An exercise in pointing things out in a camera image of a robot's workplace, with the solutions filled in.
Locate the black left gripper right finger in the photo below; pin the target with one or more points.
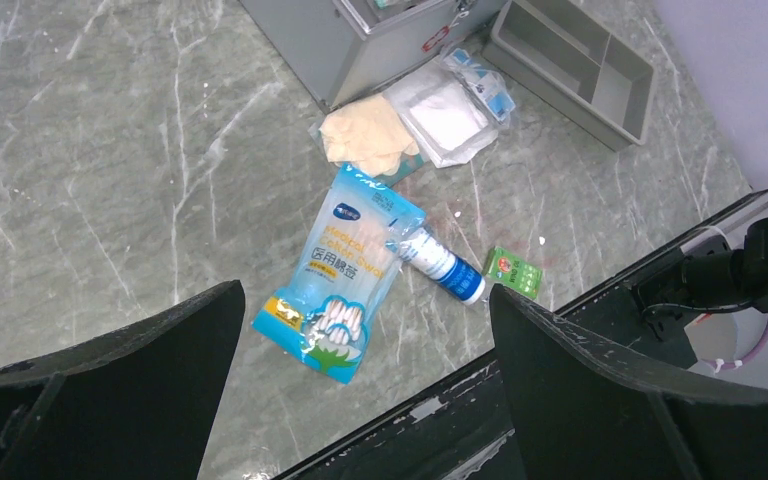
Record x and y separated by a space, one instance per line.
585 407

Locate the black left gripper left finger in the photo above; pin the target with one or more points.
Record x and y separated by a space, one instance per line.
136 403

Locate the blue cotton swab bag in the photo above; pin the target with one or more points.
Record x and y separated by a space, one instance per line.
324 316

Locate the grey plastic divider tray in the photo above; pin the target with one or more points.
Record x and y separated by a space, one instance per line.
576 65

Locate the beige latex gloves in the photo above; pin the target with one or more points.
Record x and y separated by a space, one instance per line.
369 134

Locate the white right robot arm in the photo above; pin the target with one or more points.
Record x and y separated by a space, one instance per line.
715 283

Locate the grey metal medicine case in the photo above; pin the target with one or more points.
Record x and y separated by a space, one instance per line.
342 51

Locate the small green box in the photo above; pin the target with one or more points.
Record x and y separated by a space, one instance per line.
504 267

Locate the white blue spray bottle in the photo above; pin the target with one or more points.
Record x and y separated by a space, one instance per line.
421 250

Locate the white gauze bag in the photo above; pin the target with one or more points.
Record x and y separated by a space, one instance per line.
438 112

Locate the blue white wipe packets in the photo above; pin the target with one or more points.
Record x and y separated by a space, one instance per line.
486 86

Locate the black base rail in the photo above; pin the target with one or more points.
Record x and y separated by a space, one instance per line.
460 427

